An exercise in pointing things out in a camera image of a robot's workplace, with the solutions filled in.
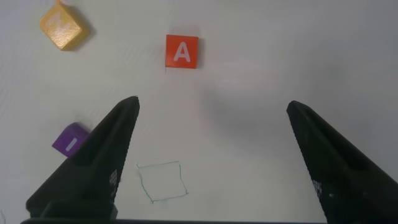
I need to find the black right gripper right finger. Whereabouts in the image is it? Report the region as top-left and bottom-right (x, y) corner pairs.
(285, 100), (398, 224)

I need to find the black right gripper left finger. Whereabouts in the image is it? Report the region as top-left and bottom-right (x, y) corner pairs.
(25, 95), (141, 220)

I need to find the purple letter I block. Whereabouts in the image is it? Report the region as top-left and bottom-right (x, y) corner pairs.
(52, 121), (91, 159)

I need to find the yellow letter block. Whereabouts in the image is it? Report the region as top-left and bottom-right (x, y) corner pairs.
(39, 1), (85, 52)

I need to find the orange letter A block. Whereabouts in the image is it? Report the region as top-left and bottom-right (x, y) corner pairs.
(164, 34), (200, 70)

